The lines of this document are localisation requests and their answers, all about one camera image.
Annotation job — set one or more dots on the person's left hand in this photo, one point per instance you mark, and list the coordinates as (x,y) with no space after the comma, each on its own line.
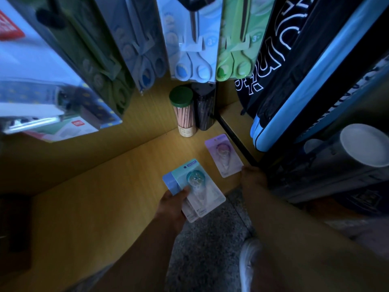
(170,209)

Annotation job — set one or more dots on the person's right hand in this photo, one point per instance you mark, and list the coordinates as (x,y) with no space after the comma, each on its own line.
(253,179)

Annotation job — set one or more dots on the person's right fingers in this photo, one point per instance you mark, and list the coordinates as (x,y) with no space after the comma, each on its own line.
(246,171)

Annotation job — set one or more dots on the person's left thumb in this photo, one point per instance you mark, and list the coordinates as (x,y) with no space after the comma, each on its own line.
(181,193)

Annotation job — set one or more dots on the blue correction tape packet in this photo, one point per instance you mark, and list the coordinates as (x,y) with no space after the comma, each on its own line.
(170,181)

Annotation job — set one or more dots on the teal correction tape packet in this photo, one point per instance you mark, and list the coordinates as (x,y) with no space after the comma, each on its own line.
(208,196)

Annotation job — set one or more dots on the person's left forearm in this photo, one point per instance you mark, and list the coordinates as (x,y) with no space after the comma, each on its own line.
(142,258)

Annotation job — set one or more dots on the person's right forearm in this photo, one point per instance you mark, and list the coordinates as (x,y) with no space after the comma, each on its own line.
(304,246)

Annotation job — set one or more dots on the purple correction tape packet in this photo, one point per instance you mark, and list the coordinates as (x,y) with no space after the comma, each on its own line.
(223,155)

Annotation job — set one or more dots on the black shelf divider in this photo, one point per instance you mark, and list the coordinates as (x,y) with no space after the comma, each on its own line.
(235,138)

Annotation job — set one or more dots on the black pencil tube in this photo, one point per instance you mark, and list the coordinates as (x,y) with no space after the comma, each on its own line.
(205,109)

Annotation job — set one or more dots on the green-lidded pencil tube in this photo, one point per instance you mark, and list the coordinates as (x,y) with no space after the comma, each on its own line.
(184,114)

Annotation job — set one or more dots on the white shoe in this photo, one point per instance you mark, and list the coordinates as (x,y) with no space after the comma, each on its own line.
(247,264)

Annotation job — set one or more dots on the black bag with blue trim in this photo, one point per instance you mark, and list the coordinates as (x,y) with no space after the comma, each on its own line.
(304,88)

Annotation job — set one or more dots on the large grey paper roll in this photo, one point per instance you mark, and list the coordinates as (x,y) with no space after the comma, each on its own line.
(349,161)

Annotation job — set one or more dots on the black bag with white lettering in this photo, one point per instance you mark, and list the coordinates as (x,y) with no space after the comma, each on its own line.
(273,57)

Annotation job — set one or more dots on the white box with red label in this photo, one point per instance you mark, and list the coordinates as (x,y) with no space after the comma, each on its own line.
(67,129)

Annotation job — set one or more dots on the light blue scissors packet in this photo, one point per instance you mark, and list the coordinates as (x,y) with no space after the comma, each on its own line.
(194,42)

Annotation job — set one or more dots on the grey-blue scissors packet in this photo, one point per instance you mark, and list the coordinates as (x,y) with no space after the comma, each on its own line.
(136,42)

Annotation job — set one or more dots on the dark green scissors packet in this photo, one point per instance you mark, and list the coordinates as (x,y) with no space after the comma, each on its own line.
(91,51)

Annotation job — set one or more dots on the blue dotted stationery blister packet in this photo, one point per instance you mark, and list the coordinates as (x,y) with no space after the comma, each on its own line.
(39,79)

